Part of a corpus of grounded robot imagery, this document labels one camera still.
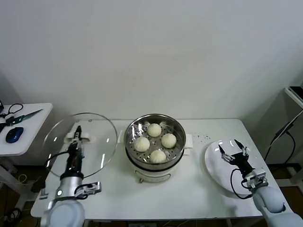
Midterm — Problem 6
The black hanging cable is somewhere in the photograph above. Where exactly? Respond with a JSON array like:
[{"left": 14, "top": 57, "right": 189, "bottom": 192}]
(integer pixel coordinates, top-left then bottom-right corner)
[{"left": 264, "top": 131, "right": 296, "bottom": 166}]

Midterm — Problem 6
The round glass pot lid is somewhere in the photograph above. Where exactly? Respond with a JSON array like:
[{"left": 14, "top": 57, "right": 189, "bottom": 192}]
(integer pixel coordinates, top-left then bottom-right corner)
[{"left": 43, "top": 113, "right": 118, "bottom": 178}]

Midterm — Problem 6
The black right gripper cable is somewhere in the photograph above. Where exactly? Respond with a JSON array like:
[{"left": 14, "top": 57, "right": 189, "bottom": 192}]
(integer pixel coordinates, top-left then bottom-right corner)
[{"left": 231, "top": 167, "right": 254, "bottom": 200}]

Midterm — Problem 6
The black flat device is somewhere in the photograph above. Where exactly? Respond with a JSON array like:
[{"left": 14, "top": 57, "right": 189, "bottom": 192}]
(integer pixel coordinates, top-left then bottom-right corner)
[{"left": 289, "top": 86, "right": 303, "bottom": 102}]

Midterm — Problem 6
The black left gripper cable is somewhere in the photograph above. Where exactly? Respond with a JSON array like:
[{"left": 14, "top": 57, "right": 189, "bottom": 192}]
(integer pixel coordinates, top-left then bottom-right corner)
[{"left": 44, "top": 151, "right": 71, "bottom": 171}]

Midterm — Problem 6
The white electric cooking pot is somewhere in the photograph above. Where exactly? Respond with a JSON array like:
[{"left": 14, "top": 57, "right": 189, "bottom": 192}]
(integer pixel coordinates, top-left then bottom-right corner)
[{"left": 117, "top": 129, "right": 194, "bottom": 184}]

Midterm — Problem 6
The round white plate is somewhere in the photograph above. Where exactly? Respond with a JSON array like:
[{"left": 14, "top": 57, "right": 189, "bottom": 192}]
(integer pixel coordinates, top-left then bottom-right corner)
[{"left": 204, "top": 140, "right": 261, "bottom": 198}]

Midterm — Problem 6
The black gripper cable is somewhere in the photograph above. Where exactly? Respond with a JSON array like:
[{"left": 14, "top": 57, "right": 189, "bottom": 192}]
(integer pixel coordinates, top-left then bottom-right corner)
[
  {"left": 44, "top": 151, "right": 71, "bottom": 171},
  {"left": 231, "top": 167, "right": 254, "bottom": 200}
]

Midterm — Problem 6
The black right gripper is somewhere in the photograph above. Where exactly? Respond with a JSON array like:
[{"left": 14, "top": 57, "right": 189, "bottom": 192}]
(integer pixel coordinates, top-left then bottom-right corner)
[{"left": 218, "top": 139, "right": 257, "bottom": 177}]

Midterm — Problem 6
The white steamed baozi bun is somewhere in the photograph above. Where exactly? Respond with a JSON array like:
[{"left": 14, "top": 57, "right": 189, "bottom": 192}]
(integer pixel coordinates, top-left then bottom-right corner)
[
  {"left": 149, "top": 149, "right": 166, "bottom": 164},
  {"left": 146, "top": 122, "right": 162, "bottom": 138},
  {"left": 160, "top": 133, "right": 177, "bottom": 149},
  {"left": 134, "top": 137, "right": 150, "bottom": 152}
]

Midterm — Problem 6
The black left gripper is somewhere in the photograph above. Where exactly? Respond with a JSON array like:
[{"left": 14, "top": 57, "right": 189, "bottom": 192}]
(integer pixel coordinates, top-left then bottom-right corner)
[{"left": 65, "top": 126, "right": 86, "bottom": 177}]

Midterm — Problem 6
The white side table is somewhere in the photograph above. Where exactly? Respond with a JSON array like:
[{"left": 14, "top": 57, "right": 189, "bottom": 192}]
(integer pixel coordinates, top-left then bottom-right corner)
[{"left": 0, "top": 103, "right": 53, "bottom": 210}]

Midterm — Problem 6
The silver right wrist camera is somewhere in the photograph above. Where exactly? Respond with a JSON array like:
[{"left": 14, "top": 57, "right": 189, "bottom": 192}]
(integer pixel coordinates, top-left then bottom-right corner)
[{"left": 255, "top": 168, "right": 267, "bottom": 184}]

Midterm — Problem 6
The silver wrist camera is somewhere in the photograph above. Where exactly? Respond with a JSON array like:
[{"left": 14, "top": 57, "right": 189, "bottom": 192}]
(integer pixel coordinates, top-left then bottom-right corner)
[
  {"left": 75, "top": 181, "right": 103, "bottom": 198},
  {"left": 255, "top": 168, "right": 267, "bottom": 184}
]

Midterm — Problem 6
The white shelf board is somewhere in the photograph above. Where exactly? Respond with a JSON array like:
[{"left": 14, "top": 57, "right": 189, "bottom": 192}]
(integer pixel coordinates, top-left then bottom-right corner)
[{"left": 284, "top": 86, "right": 303, "bottom": 109}]

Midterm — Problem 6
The blue computer mouse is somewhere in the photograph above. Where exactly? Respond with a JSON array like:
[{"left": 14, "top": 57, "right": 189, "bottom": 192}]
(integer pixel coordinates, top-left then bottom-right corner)
[{"left": 5, "top": 127, "right": 24, "bottom": 144}]

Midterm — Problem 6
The black cable loop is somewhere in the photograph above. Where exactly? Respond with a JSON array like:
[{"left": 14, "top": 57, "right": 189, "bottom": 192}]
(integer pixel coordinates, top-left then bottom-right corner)
[{"left": 0, "top": 104, "right": 24, "bottom": 119}]

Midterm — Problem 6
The white slanted pole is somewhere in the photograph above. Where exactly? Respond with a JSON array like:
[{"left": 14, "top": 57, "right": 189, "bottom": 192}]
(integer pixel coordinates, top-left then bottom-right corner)
[{"left": 264, "top": 107, "right": 303, "bottom": 152}]

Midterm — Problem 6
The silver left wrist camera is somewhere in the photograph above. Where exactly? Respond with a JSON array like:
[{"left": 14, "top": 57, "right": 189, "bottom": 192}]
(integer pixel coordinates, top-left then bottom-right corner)
[{"left": 75, "top": 181, "right": 103, "bottom": 198}]

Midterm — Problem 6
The black inline adapter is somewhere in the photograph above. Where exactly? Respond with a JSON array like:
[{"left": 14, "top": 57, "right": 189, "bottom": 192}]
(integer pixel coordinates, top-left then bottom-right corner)
[{"left": 274, "top": 122, "right": 294, "bottom": 140}]

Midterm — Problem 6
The stainless steel steamer basket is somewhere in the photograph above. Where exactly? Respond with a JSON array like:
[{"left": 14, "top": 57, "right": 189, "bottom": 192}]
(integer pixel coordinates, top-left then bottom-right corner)
[{"left": 124, "top": 114, "right": 187, "bottom": 166}]

